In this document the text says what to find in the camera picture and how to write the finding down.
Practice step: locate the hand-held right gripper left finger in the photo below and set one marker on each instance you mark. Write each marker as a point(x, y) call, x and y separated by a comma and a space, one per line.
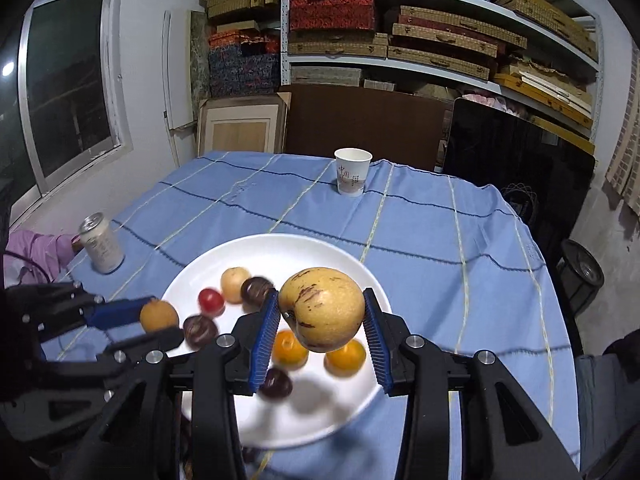
point(265, 345)

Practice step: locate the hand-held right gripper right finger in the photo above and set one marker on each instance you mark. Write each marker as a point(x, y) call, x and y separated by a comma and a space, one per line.
point(377, 345)

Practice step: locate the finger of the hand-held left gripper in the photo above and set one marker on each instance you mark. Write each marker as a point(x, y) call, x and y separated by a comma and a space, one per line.
point(145, 340)
point(115, 312)

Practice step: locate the small yellow-orange citrus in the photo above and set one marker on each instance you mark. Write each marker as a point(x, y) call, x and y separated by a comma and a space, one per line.
point(345, 358)
point(290, 350)

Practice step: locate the orange tangerine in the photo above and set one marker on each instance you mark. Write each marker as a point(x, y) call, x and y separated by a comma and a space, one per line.
point(159, 316)

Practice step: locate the dark purple plum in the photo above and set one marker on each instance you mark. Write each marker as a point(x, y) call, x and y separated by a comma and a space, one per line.
point(275, 383)
point(200, 331)
point(255, 290)

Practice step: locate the large striped yellow pepino melon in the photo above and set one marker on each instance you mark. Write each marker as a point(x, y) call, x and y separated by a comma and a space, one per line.
point(322, 310)

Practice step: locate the peach-coloured round fruit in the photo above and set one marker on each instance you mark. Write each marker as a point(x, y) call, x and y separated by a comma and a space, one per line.
point(235, 284)

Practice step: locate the red cherry tomato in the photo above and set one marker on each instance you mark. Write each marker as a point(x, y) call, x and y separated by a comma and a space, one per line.
point(211, 301)

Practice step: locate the white round plate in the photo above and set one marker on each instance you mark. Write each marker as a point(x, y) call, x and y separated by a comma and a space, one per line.
point(320, 255)

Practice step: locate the beige drink can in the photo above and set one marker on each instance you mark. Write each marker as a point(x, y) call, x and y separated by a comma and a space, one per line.
point(102, 245)

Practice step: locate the blue checked tablecloth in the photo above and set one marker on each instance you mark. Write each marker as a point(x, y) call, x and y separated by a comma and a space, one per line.
point(425, 285)

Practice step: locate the purple garment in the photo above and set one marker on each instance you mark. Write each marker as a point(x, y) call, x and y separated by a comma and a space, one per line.
point(35, 255)

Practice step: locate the white paper cup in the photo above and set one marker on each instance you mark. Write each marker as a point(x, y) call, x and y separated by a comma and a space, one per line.
point(352, 172)

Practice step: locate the black round bin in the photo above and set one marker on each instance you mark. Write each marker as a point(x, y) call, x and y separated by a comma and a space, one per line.
point(580, 272)

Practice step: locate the beige framed panel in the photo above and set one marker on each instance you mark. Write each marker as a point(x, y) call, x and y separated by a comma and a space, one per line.
point(240, 130)

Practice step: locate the brown board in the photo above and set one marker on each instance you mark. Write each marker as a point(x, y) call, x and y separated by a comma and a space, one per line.
point(360, 120)

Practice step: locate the black flat panel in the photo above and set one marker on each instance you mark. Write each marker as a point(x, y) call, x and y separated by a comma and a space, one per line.
point(510, 160)

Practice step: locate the white leaning strip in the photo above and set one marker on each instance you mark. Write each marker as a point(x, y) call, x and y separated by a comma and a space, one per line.
point(170, 90)

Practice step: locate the aluminium framed window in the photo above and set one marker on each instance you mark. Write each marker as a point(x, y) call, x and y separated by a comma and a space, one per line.
point(70, 85)

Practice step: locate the mottled grey-green board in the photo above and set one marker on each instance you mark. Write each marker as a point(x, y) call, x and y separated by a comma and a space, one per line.
point(199, 55)

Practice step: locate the stack of blue patterned boxes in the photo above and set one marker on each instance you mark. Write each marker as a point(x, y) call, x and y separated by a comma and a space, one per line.
point(240, 70)

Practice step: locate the shelf of flat boxes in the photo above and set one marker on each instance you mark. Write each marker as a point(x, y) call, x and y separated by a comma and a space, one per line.
point(440, 40)

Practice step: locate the beige checked curtain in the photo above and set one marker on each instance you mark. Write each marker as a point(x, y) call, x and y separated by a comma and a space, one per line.
point(627, 150)

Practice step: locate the white metal shelf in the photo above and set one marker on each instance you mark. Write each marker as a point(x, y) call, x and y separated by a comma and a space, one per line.
point(286, 25)

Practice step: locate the stack of red patterned boxes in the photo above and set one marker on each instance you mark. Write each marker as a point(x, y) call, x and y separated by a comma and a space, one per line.
point(330, 12)

